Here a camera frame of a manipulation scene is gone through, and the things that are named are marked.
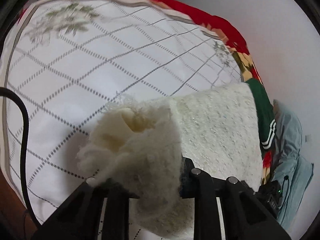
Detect dark green striped sweater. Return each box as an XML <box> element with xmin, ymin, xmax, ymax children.
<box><xmin>246</xmin><ymin>78</ymin><xmax>276</xmax><ymax>151</ymax></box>

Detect light blue garment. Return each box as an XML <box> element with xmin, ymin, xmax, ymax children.
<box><xmin>272</xmin><ymin>100</ymin><xmax>313</xmax><ymax>231</ymax></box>

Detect red floral bed blanket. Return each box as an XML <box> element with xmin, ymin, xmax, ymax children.
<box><xmin>18</xmin><ymin>0</ymin><xmax>275</xmax><ymax>184</ymax></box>

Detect white fluffy sweater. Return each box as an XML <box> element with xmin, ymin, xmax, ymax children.
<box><xmin>77</xmin><ymin>83</ymin><xmax>262</xmax><ymax>239</ymax></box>

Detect white quilted bed cover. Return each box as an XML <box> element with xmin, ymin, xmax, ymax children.
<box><xmin>0</xmin><ymin>0</ymin><xmax>245</xmax><ymax>240</ymax></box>

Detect black cable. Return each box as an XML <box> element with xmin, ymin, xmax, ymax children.
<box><xmin>0</xmin><ymin>87</ymin><xmax>42</xmax><ymax>228</ymax></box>

